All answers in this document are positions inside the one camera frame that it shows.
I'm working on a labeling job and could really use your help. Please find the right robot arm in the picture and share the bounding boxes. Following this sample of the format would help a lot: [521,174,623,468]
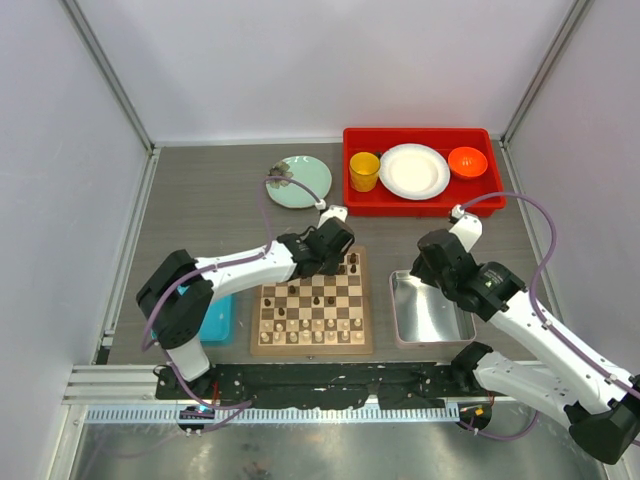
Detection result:
[410,229,639,465]

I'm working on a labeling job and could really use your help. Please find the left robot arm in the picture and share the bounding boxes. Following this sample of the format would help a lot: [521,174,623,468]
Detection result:
[136,218,355,403]

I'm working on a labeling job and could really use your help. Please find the wooden chess board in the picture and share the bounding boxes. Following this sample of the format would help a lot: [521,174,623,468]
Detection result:
[250,245,374,357]

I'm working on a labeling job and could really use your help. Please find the silver metal tray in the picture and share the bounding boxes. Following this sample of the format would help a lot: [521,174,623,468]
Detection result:
[389,270,476,349]

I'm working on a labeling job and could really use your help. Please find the mint green flower plate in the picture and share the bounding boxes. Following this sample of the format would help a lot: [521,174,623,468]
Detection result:
[266,155,332,209]

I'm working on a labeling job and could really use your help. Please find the yellow plastic cup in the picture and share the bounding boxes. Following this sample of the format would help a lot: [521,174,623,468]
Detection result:
[349,152,380,193]

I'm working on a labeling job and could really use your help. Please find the red plastic bin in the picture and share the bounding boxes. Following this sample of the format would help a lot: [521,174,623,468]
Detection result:
[342,127,503,217]

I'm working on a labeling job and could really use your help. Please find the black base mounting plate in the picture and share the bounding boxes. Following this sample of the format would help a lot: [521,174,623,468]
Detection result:
[187,362,489,410]

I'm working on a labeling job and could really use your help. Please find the white paper plate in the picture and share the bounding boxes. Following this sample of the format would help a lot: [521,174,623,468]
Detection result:
[379,143,451,201]

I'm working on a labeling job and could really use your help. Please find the blue plastic tray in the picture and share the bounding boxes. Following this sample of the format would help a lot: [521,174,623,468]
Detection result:
[199,295,235,346]

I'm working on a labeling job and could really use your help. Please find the orange plastic bowl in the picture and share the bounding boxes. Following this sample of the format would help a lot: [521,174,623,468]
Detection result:
[447,146,489,180]

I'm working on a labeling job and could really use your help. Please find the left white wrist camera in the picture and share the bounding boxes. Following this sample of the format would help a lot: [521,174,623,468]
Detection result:
[315,200,348,227]

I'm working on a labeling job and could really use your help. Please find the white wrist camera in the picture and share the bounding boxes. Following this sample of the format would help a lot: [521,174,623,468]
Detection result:
[315,200,348,227]
[449,205,483,253]

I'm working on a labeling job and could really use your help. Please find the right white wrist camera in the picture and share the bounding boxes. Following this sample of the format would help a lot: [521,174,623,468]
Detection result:
[449,205,483,253]

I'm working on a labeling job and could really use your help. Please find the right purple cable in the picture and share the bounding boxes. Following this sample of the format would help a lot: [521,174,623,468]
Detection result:
[452,192,640,446]

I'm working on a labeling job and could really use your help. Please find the purple cable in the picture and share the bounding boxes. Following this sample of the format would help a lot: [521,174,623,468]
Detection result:
[140,175,329,432]
[452,192,640,446]

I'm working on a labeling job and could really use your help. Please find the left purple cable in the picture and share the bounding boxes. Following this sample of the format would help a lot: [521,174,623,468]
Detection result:
[140,175,329,432]

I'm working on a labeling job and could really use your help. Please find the aluminium frame rail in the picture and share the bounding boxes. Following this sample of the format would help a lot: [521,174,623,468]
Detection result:
[62,359,611,406]

